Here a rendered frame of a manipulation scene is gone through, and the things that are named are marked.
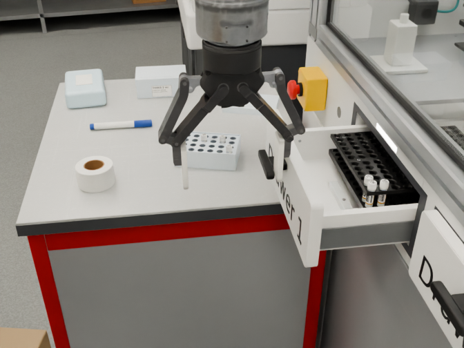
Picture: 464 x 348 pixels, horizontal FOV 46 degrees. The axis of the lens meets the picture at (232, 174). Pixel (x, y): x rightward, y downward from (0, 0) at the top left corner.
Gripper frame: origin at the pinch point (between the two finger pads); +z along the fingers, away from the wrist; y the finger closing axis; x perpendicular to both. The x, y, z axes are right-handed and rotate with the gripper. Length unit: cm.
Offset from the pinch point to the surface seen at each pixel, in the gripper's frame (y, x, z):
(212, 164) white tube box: -0.3, 25.8, 14.1
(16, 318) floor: -61, 66, 91
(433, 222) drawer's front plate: 22.6, -16.8, -1.5
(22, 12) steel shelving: -109, 366, 76
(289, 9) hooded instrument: 28, 84, 1
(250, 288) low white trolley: 5.7, 14.3, 37.4
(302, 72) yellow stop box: 19.9, 36.9, 0.2
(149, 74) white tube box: -12, 64, 10
